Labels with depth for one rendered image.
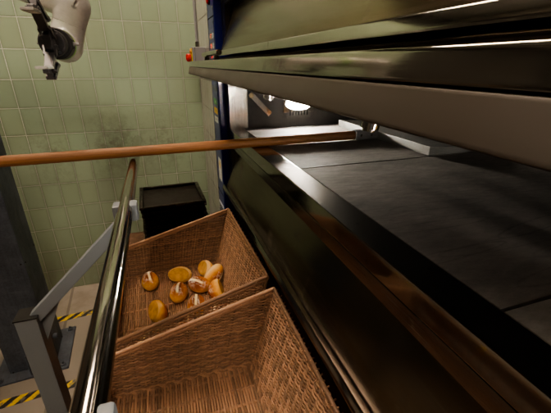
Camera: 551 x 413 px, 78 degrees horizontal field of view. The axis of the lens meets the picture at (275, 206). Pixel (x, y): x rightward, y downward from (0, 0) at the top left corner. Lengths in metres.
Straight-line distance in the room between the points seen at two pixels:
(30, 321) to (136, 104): 1.65
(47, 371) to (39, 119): 1.69
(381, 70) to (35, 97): 2.25
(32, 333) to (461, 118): 0.86
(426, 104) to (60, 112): 2.26
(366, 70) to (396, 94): 0.04
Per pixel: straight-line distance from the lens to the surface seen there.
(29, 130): 2.43
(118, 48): 2.30
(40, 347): 0.92
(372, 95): 0.23
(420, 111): 0.20
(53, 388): 1.00
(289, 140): 1.15
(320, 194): 0.71
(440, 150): 1.14
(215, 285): 1.35
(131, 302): 1.46
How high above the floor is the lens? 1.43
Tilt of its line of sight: 23 degrees down
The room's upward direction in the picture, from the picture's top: straight up
